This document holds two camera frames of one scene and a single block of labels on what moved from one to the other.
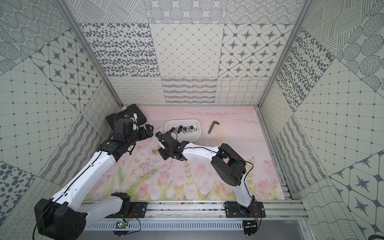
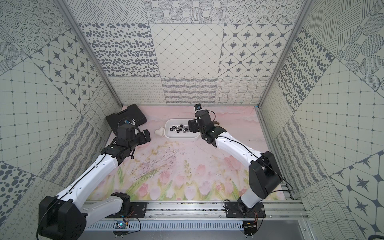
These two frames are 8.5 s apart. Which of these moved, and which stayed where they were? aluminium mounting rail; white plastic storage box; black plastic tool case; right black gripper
Moved: right black gripper
Stayed: aluminium mounting rail; black plastic tool case; white plastic storage box
